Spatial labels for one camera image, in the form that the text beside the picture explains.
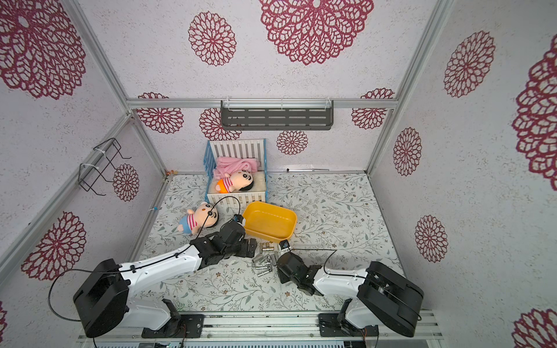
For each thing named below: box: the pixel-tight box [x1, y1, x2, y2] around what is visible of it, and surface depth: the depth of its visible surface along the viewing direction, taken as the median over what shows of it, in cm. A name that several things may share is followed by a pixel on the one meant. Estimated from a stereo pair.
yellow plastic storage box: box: [242, 200, 299, 243], surface depth 104 cm
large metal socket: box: [251, 253, 269, 264], surface depth 90 cm
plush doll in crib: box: [214, 170, 254, 194], surface depth 103 cm
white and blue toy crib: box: [203, 138, 269, 209], surface depth 111 cm
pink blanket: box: [213, 156, 261, 180], surface depth 112 cm
